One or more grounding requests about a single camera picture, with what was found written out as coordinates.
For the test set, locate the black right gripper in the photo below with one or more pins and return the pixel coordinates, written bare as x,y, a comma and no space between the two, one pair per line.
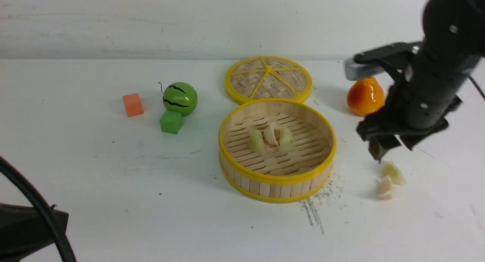
424,91

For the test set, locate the greenish dumpling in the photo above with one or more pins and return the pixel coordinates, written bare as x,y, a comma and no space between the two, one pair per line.
286,141
256,142
389,169

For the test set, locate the white dumpling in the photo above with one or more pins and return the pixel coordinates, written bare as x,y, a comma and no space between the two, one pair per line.
386,189
270,135

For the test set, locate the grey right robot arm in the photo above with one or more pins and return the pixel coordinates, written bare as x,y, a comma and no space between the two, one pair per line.
451,28

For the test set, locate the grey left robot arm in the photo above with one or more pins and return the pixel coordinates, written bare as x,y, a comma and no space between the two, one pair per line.
22,232

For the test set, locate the bamboo steamer tray yellow rim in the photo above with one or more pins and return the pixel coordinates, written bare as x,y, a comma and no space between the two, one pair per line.
276,176

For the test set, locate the woven bamboo steamer lid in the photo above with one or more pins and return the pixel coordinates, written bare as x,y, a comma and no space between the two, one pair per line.
263,77

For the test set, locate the orange toy pear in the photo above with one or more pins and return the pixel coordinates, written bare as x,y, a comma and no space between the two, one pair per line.
365,97

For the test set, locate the green toy watermelon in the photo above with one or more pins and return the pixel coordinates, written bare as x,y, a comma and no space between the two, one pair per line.
179,97

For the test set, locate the green foam cube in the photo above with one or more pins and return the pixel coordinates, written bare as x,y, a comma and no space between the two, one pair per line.
171,122

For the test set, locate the orange foam cube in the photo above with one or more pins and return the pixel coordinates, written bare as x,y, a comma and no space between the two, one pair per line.
133,105

